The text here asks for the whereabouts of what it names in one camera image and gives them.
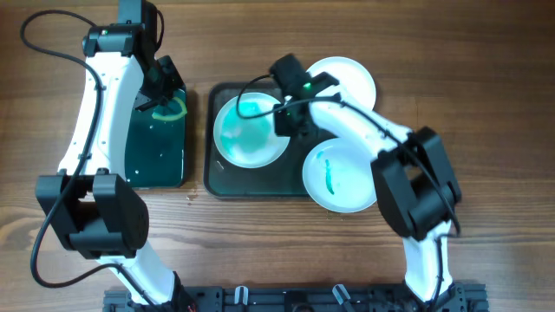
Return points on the green yellow sponge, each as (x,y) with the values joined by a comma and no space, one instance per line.
(174,110)

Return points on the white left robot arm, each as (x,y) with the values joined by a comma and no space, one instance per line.
(88,202)

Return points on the white plate with green smear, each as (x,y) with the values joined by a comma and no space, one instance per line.
(246,143)

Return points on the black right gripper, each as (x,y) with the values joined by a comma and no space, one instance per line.
(285,123)

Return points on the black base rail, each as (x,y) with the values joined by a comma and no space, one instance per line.
(459,297)

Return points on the white plate with green streak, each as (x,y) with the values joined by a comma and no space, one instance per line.
(338,177)

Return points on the small black soap tray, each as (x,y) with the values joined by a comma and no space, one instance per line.
(155,155)

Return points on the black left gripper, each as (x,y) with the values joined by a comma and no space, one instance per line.
(160,95)

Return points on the large dark serving tray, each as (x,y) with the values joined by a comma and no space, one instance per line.
(280,179)

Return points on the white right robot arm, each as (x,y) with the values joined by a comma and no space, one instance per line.
(413,181)

